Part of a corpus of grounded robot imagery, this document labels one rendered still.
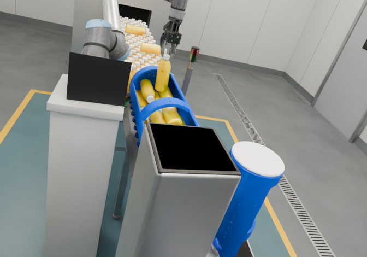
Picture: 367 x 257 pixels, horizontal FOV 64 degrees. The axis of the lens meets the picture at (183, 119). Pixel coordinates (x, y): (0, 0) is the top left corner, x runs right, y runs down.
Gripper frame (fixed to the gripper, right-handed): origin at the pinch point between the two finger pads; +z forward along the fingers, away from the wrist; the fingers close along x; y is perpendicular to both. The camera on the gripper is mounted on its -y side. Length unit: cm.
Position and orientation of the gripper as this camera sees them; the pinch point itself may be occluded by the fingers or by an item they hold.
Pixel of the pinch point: (166, 54)
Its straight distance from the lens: 162.2
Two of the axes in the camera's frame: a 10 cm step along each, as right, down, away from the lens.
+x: 9.4, 0.8, 3.3
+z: -2.4, 8.5, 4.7
